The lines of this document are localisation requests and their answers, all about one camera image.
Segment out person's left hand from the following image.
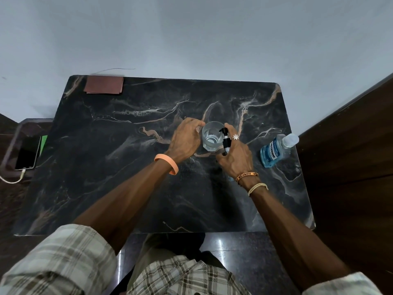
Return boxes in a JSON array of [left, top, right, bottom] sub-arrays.
[[167, 117, 206, 163]]

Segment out person's right hand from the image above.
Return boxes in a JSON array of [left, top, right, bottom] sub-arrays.
[[216, 123, 256, 182]]

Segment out black pump spray bottle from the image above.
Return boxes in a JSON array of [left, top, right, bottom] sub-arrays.
[[219, 127, 232, 156]]

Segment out clear drinking glass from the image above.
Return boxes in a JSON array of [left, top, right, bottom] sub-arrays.
[[201, 121, 226, 152]]

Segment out person's right forearm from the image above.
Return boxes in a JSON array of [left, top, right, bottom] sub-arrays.
[[249, 187, 352, 293]]

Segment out person's left forearm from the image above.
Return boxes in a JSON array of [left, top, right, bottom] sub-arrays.
[[74, 159, 173, 256]]

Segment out cream thread wristband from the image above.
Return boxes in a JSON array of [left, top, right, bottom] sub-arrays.
[[248, 183, 269, 196]]

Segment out orange silicone wristband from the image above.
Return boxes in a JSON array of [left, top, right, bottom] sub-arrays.
[[154, 154, 179, 176]]

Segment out blue mouthwash bottle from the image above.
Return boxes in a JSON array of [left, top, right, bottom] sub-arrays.
[[260, 133, 300, 169]]

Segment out brown leather patch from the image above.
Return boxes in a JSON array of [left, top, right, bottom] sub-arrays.
[[84, 75, 124, 95]]

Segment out dark wooden cabinet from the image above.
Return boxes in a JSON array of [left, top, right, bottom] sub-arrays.
[[296, 73, 393, 295]]

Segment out black smartphone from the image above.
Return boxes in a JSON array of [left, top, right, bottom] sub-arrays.
[[14, 136, 42, 171]]

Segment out dark side table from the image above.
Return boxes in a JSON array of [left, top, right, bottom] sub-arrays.
[[0, 118, 54, 179]]

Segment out plaid shirt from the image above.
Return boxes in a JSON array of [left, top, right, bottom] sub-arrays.
[[0, 224, 383, 295]]

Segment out orange printed bracelet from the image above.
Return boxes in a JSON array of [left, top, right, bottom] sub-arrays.
[[235, 171, 259, 184]]

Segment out thin wire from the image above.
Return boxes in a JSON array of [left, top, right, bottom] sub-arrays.
[[91, 68, 136, 75]]

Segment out white charging cable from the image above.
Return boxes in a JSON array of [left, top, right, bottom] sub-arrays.
[[0, 168, 27, 184]]

